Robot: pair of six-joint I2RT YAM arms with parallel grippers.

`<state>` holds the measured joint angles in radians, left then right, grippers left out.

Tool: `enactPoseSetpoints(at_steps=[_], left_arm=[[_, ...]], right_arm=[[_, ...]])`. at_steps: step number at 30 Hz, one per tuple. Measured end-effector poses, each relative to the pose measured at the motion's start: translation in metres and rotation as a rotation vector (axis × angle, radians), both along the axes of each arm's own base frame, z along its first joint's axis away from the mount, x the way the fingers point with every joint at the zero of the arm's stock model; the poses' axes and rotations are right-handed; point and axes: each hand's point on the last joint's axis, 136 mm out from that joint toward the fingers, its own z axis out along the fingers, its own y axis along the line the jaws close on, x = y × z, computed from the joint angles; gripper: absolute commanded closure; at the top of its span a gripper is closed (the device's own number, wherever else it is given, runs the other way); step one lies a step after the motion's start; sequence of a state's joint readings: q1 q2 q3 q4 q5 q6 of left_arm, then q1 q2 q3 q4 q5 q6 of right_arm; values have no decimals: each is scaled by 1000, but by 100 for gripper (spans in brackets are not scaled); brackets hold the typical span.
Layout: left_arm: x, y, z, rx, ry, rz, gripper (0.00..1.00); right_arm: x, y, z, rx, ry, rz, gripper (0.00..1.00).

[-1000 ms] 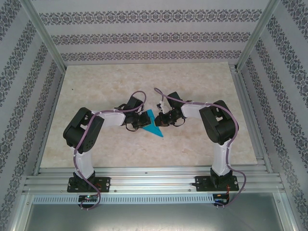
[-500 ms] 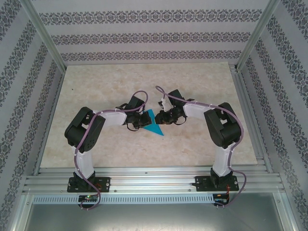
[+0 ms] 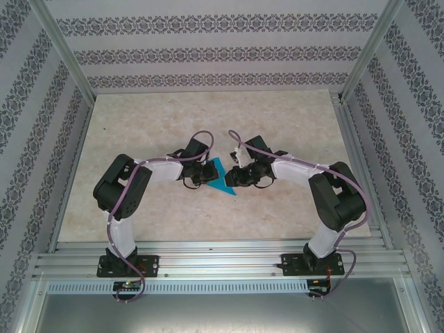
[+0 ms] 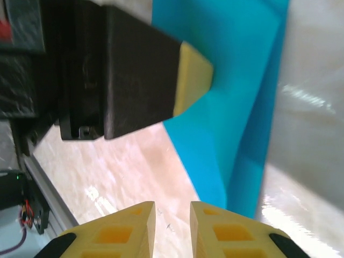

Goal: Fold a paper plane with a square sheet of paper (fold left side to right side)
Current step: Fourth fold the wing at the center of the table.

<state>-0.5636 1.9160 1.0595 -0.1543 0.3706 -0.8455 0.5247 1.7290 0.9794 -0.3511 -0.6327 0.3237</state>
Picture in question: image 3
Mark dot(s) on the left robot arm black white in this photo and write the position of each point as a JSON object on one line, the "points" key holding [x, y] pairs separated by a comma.
{"points": [[121, 194]]}

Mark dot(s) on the small circuit board green light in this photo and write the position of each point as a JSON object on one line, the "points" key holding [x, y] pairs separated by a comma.
{"points": [[127, 285]]}

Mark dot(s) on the aluminium side rail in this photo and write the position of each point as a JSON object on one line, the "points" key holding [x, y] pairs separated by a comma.
{"points": [[351, 138], [82, 138]]}

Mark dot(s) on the black base plate right arm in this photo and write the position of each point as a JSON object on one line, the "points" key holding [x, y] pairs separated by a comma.
{"points": [[291, 263]]}

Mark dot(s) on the black base plate left arm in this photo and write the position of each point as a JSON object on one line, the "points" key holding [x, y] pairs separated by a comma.
{"points": [[151, 265]]}

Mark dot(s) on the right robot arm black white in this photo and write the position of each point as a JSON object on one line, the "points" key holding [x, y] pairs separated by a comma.
{"points": [[336, 197]]}

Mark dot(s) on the small circuit board blue light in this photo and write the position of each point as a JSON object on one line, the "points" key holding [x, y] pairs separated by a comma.
{"points": [[317, 289]]}

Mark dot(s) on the aluminium corner post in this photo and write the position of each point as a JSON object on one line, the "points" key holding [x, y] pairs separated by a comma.
{"points": [[369, 52], [65, 52]]}

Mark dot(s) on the grey sheet metal panel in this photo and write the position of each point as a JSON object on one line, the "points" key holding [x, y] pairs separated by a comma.
{"points": [[222, 312]]}

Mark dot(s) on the aluminium rail frame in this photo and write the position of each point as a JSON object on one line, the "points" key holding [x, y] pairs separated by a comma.
{"points": [[222, 263]]}

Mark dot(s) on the blue cloth square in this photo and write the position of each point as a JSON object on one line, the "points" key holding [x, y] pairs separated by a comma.
{"points": [[222, 189]]}

